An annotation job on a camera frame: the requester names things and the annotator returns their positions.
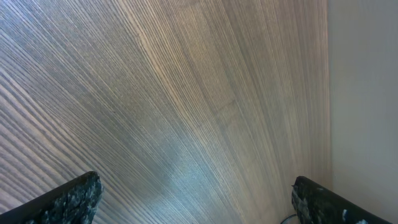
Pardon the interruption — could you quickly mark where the black left camera cable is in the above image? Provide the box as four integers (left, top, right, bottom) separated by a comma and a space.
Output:
279, 213, 299, 224

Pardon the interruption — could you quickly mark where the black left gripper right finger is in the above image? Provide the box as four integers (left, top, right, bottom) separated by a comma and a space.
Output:
292, 176, 390, 224

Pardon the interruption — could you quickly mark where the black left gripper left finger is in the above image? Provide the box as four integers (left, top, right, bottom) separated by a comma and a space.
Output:
1, 171, 103, 224

